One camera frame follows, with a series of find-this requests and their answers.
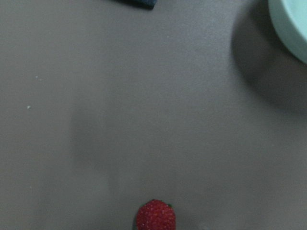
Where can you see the mint green bowl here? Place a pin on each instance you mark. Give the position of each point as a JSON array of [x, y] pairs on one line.
[[289, 19]]

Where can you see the grey folded cloth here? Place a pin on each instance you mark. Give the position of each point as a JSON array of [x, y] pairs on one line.
[[144, 4]]

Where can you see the red strawberry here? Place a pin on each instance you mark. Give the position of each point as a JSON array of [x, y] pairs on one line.
[[156, 215]]

